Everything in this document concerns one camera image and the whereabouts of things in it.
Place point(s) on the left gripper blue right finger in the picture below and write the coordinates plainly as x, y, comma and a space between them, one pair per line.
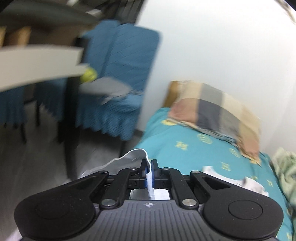
155, 173

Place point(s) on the blue covered chair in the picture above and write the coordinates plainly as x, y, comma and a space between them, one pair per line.
50, 94
125, 52

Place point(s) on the grey cloth on chair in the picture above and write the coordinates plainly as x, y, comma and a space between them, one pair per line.
107, 87

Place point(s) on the light green fleece blanket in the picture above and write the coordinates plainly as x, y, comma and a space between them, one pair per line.
284, 166

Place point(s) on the brown wooden headboard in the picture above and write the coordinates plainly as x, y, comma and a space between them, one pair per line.
173, 92

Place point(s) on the yellow green plush toy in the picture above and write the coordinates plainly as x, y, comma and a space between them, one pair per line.
89, 75

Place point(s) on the white top dark table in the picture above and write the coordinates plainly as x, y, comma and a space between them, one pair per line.
40, 41

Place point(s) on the teal smiley bed sheet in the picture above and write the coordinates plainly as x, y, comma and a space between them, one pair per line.
185, 149

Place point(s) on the plaid checkered pillow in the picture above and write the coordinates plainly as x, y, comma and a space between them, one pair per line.
218, 114

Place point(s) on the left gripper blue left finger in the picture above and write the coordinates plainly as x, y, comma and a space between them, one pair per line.
144, 169

